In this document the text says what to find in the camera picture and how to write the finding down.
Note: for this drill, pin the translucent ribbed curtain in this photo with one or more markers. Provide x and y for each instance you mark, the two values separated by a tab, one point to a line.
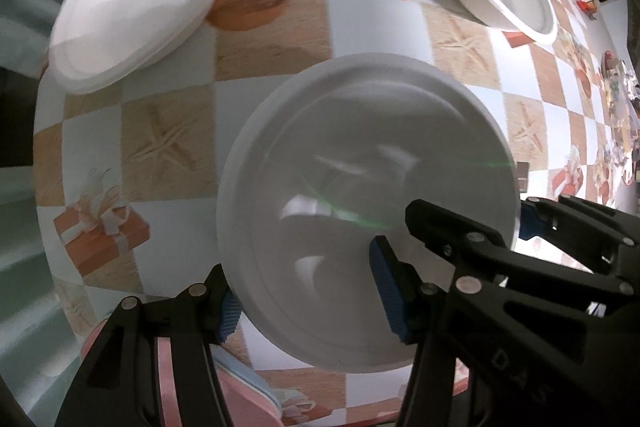
20	307

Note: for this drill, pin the pink square plate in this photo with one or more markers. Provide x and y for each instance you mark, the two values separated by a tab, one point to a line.
240	399

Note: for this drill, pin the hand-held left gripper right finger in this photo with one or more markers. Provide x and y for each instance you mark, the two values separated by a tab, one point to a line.
390	289

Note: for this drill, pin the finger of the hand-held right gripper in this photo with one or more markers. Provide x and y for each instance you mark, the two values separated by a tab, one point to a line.
530	222
450	229

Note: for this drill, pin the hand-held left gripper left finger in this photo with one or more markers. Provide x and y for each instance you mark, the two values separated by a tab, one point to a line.
227	314

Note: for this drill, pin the checkered printed tablecloth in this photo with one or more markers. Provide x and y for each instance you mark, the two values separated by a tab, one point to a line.
165	142

